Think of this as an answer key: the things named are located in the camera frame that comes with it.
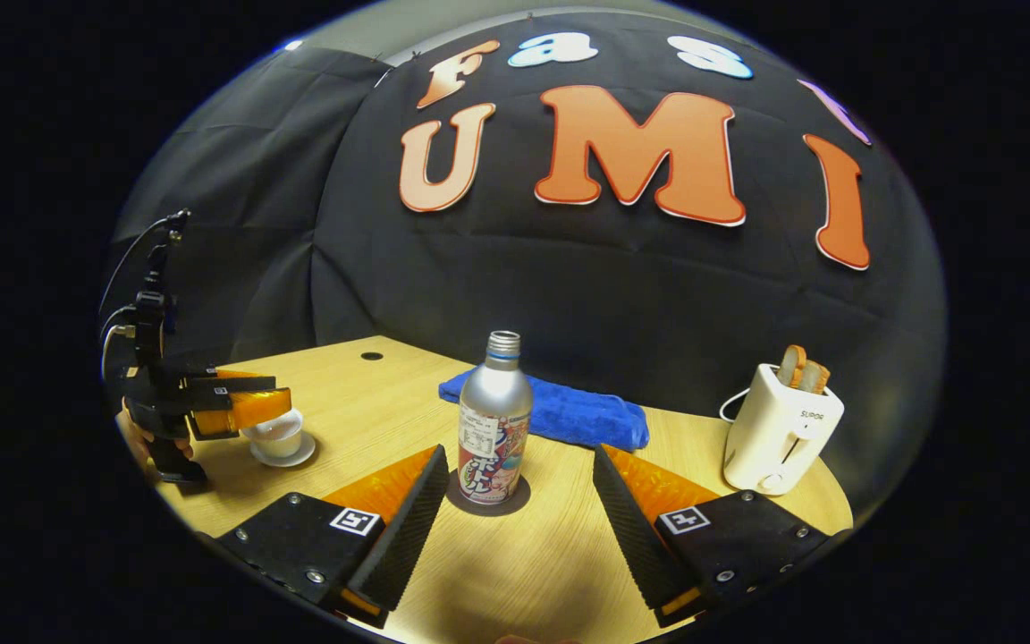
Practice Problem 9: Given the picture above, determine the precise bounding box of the dark brown round coaster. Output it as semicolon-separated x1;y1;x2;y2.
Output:
445;470;532;518

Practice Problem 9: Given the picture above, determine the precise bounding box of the white teacup lid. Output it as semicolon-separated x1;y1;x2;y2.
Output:
245;409;303;432

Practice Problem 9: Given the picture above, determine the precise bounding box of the silver water bottle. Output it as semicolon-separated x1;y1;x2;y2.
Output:
458;330;535;506

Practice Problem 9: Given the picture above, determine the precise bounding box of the white teacup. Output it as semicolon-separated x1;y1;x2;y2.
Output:
251;426;303;460

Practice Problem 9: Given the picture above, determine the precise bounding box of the white toaster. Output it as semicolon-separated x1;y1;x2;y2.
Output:
722;362;846;496

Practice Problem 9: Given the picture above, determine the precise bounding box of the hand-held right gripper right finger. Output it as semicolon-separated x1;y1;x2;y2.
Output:
593;443;854;629

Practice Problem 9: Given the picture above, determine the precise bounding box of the blue cloth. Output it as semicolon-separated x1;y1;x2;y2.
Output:
438;369;650;453

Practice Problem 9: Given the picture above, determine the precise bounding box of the white saucer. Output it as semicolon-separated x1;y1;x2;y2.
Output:
249;432;317;469

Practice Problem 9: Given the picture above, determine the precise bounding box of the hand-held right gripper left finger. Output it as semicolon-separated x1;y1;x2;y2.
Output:
214;445;451;629

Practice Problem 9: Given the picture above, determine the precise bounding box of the black backdrop cloth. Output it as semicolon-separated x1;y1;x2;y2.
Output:
104;9;947;515

